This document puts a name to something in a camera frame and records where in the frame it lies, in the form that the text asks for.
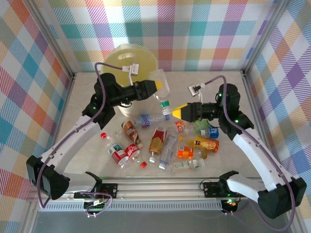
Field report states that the yellow black juice bottle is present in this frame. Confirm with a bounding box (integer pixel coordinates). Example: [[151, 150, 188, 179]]
[[186, 135, 220, 153]]

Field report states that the red gold label bottle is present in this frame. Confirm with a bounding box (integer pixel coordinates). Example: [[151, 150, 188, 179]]
[[148, 126, 168, 163]]

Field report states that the purple label water bottle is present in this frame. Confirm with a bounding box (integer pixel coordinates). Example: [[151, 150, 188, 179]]
[[134, 113, 171, 129]]

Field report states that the white label red cap bottle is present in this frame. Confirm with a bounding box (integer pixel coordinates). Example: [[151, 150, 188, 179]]
[[100, 132, 130, 168]]

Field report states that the small lit circuit board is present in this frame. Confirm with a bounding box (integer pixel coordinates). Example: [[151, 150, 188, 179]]
[[222, 198, 240, 216]]

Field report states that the green white label bottle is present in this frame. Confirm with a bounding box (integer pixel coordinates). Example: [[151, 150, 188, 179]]
[[171, 157, 206, 172]]

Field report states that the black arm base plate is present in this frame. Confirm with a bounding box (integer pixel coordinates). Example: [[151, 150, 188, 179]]
[[203, 182, 243, 199], [74, 183, 119, 200]]

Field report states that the clear ribbed water bottle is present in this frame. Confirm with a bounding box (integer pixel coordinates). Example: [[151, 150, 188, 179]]
[[158, 132, 178, 170]]

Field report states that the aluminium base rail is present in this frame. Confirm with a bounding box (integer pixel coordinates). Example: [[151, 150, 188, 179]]
[[27, 178, 296, 203]]

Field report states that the brown coffee drink bottle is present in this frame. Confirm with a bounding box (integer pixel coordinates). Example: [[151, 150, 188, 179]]
[[121, 120, 144, 149]]

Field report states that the green terminal block with wires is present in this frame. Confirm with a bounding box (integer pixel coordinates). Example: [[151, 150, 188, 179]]
[[84, 199, 107, 218]]

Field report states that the aluminium frame side rail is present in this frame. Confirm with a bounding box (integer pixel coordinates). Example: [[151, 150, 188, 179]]
[[52, 72, 77, 158], [241, 70, 270, 156]]

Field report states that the green plastic bottle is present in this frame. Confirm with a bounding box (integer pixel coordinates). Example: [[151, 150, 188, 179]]
[[193, 119, 210, 132]]

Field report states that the blue label bottle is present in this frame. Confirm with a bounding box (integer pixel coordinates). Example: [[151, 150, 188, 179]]
[[200, 126, 221, 139]]

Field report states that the grey slotted cable duct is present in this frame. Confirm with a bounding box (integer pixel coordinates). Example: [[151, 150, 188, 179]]
[[38, 202, 223, 212]]

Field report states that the aluminium frame post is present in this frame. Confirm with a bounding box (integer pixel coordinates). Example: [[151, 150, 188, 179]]
[[23, 0, 77, 80], [242, 0, 292, 78]]

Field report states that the round bin with yellow liner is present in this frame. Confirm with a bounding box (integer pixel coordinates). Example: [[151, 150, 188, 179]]
[[104, 44, 158, 117]]

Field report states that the clear crushed plastic bottle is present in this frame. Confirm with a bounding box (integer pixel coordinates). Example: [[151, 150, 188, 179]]
[[148, 69, 171, 98]]

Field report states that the orange label bottle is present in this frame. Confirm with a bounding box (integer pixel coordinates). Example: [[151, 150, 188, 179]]
[[175, 145, 208, 160]]

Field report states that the small orange soda bottle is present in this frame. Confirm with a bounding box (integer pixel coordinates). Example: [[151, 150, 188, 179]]
[[173, 120, 192, 134]]

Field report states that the red cola bottle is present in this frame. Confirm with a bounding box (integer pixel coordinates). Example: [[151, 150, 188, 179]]
[[124, 143, 149, 169]]

